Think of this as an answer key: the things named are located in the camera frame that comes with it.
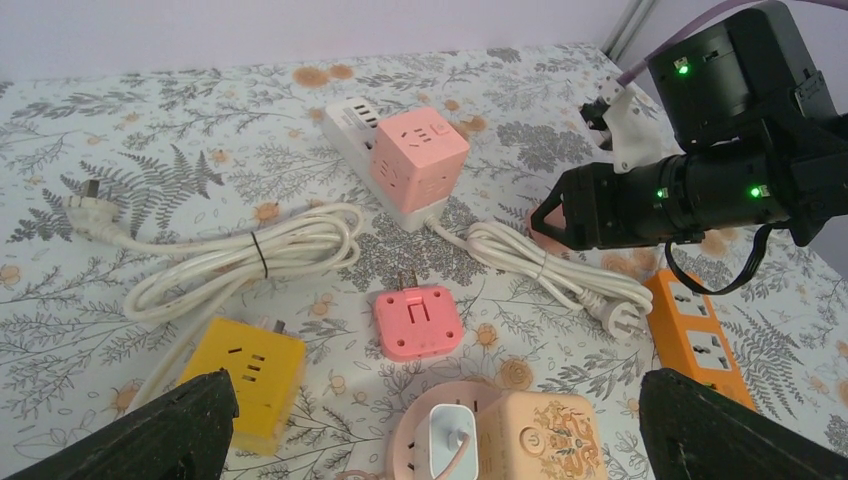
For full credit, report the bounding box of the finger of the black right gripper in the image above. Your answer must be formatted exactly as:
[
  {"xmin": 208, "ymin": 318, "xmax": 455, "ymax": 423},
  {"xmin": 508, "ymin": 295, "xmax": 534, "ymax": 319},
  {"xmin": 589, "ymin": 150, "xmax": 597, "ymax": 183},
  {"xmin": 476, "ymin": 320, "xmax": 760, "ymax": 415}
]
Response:
[{"xmin": 531, "ymin": 170, "xmax": 593, "ymax": 251}]

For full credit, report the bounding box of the pink cube socket adapter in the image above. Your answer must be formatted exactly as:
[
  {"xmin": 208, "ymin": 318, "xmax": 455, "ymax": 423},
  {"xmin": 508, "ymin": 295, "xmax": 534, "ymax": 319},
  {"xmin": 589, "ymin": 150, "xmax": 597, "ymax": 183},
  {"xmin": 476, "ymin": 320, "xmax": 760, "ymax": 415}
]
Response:
[{"xmin": 369, "ymin": 107, "xmax": 470, "ymax": 214}]

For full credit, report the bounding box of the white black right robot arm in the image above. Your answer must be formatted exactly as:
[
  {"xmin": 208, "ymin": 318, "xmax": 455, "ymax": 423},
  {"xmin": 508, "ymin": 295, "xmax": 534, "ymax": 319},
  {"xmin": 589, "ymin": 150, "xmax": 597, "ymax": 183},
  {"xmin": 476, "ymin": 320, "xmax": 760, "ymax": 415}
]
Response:
[{"xmin": 530, "ymin": 1, "xmax": 847, "ymax": 250}]

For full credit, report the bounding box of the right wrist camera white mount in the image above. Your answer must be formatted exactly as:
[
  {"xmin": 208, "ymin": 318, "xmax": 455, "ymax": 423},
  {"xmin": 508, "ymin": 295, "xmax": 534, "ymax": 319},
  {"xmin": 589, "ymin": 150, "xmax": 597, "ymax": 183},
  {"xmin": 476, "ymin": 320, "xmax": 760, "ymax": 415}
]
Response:
[{"xmin": 579, "ymin": 77, "xmax": 662, "ymax": 175}]

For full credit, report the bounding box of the white power strip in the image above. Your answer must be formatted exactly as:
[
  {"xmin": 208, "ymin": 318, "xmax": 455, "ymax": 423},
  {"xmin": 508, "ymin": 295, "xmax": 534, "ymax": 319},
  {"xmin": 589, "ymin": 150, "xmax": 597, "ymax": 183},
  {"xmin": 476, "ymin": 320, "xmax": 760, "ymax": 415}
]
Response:
[{"xmin": 322, "ymin": 97, "xmax": 448, "ymax": 232}]

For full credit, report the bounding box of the round pink power socket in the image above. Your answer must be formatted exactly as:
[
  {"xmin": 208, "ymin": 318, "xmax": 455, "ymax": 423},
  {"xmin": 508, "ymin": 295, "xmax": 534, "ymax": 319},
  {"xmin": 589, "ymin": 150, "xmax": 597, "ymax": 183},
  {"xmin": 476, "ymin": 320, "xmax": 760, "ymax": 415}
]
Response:
[{"xmin": 385, "ymin": 380, "xmax": 505, "ymax": 480}]

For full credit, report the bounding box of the aluminium corner frame post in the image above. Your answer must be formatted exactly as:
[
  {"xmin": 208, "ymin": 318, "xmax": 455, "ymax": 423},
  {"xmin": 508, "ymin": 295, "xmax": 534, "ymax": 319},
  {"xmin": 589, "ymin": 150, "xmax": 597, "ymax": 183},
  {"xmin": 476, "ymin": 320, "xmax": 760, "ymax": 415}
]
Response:
[{"xmin": 601, "ymin": 0, "xmax": 659, "ymax": 62}]

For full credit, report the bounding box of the white small charger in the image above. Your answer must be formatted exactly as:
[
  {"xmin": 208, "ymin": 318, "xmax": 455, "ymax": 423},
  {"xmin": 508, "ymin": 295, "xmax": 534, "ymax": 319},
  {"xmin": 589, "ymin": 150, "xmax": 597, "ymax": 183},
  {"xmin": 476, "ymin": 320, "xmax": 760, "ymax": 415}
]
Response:
[{"xmin": 412, "ymin": 404, "xmax": 479, "ymax": 480}]

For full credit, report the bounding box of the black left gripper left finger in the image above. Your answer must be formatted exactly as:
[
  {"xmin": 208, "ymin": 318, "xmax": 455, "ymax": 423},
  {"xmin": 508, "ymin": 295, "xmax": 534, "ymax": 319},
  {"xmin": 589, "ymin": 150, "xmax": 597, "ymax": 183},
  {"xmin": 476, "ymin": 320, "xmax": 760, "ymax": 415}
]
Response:
[{"xmin": 10, "ymin": 369, "xmax": 239, "ymax": 479}]

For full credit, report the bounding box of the white power strip cable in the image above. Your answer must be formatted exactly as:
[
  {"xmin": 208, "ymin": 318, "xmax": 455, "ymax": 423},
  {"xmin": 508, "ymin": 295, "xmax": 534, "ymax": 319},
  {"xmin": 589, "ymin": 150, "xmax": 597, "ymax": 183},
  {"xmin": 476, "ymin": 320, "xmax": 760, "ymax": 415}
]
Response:
[{"xmin": 62, "ymin": 178, "xmax": 364, "ymax": 412}]

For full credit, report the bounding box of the yellow cube socket adapter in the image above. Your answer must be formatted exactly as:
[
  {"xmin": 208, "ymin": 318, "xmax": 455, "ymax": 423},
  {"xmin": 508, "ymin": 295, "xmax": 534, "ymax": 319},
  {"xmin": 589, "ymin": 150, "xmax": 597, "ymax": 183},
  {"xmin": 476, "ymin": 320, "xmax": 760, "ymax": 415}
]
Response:
[{"xmin": 178, "ymin": 318, "xmax": 307, "ymax": 456}]

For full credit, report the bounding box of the pink plug adapter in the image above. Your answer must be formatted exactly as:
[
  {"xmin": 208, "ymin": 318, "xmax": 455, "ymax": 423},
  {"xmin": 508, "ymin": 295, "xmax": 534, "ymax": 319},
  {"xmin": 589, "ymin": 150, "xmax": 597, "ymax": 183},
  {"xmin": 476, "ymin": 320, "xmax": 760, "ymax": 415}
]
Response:
[{"xmin": 373, "ymin": 270, "xmax": 464, "ymax": 362}]

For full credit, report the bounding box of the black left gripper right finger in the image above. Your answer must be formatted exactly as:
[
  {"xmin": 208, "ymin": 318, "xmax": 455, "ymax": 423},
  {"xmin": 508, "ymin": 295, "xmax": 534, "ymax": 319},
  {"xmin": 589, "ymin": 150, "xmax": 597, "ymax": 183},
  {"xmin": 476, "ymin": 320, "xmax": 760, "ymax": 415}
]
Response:
[{"xmin": 639, "ymin": 368, "xmax": 847, "ymax": 479}]

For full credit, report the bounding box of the floral patterned table mat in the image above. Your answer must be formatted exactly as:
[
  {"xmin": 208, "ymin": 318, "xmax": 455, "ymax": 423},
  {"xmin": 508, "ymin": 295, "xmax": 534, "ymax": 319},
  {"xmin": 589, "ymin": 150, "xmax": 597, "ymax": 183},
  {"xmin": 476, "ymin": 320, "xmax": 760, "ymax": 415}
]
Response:
[{"xmin": 1, "ymin": 44, "xmax": 659, "ymax": 479}]

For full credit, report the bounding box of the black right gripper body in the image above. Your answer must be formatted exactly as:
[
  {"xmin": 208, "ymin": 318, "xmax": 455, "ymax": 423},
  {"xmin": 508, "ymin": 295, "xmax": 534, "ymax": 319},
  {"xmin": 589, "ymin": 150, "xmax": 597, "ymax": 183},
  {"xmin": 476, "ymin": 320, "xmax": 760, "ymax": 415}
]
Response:
[{"xmin": 563, "ymin": 155, "xmax": 689, "ymax": 250}]

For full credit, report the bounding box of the beige cube socket adapter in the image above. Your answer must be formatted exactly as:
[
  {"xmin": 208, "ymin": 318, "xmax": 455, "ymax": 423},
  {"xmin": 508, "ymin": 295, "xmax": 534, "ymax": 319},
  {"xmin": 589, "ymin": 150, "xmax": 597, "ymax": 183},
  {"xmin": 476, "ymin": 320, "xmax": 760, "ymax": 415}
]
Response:
[{"xmin": 476, "ymin": 391, "xmax": 608, "ymax": 480}]

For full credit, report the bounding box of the orange power strip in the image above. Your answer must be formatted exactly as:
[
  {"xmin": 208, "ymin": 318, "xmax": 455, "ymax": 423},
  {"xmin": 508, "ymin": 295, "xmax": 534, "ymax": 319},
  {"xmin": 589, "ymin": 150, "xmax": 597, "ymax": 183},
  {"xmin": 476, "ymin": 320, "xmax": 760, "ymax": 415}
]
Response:
[{"xmin": 644, "ymin": 269, "xmax": 756, "ymax": 410}]

